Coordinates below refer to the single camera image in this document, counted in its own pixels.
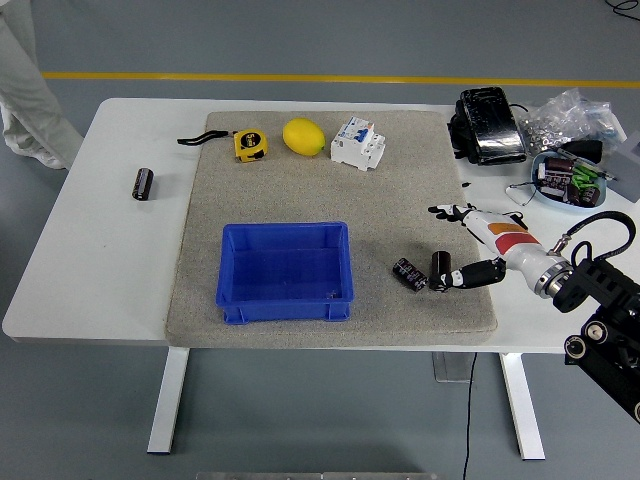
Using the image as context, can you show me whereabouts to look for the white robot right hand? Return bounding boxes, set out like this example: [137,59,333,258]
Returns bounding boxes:
[428,202,560,294]

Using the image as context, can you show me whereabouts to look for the plain dark cylindrical battery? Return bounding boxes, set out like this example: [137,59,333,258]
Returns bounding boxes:
[430,251,452,281]

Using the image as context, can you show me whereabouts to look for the dark battery with white print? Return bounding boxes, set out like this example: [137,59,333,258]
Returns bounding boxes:
[392,257,429,292]

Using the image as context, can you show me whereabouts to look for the grey under-table control box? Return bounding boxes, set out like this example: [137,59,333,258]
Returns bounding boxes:
[432,352,475,384]

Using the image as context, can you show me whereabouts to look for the blue plastic box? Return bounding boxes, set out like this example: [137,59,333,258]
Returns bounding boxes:
[214,221,355,325]

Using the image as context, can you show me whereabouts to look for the dark brown cylindrical battery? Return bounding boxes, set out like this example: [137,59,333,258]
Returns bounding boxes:
[131,167,154,202]

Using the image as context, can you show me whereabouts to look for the striped electronic component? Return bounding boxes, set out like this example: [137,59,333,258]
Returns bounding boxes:
[539,172,571,199]

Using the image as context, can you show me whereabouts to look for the light blue shallow bowl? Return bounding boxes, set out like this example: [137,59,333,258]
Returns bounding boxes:
[529,150,609,214]

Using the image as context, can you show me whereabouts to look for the brown capacitor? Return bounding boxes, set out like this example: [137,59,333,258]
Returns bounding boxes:
[543,155,575,175]

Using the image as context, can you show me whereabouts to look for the green plastic connectors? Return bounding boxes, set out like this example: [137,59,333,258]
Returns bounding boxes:
[569,165,600,190]

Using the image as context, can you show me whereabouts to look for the black wrapped power pack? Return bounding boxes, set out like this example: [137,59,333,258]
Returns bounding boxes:
[447,86,529,166]

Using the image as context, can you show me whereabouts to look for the black pen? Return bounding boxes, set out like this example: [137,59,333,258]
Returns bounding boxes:
[557,147,619,182]

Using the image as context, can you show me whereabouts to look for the small black block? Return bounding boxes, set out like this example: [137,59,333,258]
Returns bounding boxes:
[557,139,604,164]

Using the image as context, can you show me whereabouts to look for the clear bag of screws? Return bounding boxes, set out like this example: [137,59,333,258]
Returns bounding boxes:
[514,88,626,154]

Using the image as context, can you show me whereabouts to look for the white table leg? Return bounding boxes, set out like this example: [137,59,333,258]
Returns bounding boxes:
[146,345,191,455]
[499,352,546,461]

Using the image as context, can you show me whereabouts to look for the white circuit breaker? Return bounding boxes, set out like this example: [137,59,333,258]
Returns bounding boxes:
[329,115,387,174]

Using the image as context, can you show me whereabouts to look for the grey-brown table mat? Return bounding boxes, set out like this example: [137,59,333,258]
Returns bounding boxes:
[164,110,500,347]

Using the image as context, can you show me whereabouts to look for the yellow lemon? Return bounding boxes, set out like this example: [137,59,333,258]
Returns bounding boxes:
[282,117,327,158]

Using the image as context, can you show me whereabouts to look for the person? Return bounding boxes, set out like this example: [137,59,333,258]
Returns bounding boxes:
[0,0,85,171]

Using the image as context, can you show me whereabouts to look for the thin wire loop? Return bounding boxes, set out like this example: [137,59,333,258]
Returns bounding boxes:
[506,180,539,207]

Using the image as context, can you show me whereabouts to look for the black hanging power cable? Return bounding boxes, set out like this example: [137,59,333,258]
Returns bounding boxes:
[460,353,479,480]

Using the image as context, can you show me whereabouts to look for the black floor cable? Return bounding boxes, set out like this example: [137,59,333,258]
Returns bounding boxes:
[604,0,640,21]

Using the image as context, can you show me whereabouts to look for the yellow tape measure with strap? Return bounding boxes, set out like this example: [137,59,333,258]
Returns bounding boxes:
[177,128,270,164]

